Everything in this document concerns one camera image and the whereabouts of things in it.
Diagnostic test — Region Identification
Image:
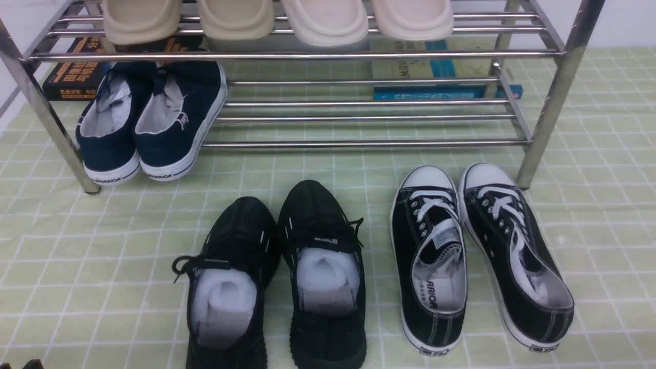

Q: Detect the beige slipper, far left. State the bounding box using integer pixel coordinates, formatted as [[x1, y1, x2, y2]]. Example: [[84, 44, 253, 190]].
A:
[[102, 1, 182, 45]]

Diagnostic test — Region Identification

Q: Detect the navy canvas shoe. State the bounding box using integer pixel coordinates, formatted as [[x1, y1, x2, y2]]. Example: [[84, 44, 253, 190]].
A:
[[75, 61, 157, 186], [133, 60, 228, 182]]

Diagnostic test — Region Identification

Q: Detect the black knit sneaker, right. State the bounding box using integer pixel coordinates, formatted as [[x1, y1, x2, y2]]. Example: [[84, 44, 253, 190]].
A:
[[277, 180, 367, 368]]

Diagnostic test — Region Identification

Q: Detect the cream slipper,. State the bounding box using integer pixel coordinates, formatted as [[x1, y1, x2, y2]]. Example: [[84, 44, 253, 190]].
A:
[[371, 1, 454, 40], [281, 1, 370, 47]]

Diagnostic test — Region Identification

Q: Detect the black knit sneaker,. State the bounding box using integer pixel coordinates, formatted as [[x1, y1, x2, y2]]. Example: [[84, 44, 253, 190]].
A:
[[172, 196, 281, 368], [277, 180, 367, 368]]

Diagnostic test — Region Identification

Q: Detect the cream slipper, far right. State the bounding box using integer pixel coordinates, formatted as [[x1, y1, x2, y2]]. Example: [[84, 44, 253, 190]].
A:
[[371, 1, 454, 40]]

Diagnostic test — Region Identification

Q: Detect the stainless steel shoe rack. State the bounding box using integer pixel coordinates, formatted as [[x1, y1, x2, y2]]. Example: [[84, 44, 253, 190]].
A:
[[2, 1, 604, 195]]

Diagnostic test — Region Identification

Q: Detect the green checked tablecloth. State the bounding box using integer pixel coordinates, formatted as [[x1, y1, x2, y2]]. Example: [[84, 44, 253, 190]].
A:
[[1, 48, 655, 368]]

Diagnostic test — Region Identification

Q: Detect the black white canvas sneaker, right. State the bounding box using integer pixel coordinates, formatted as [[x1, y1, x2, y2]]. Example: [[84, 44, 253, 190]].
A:
[[458, 162, 576, 353]]

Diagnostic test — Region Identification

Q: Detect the blue cream book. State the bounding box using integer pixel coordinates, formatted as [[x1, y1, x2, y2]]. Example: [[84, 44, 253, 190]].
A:
[[368, 36, 495, 100]]

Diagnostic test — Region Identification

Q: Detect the black white canvas sneaker, left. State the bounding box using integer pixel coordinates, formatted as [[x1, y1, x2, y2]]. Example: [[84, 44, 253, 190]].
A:
[[389, 165, 468, 357]]

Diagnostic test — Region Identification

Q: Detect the black knit sneaker, left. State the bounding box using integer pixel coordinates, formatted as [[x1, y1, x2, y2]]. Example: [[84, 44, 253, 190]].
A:
[[172, 196, 281, 368]]

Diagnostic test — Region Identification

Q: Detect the black white canvas sneaker,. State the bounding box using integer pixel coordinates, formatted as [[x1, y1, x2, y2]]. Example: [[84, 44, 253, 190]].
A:
[[389, 165, 468, 357], [458, 162, 576, 353]]

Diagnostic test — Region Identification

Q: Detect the black orange book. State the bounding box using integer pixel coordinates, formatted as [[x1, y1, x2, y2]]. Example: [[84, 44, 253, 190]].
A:
[[42, 36, 203, 102]]

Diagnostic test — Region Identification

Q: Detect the beige slipper,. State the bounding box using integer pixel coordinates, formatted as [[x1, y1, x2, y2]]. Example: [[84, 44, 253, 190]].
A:
[[102, 1, 182, 45], [196, 1, 275, 40]]

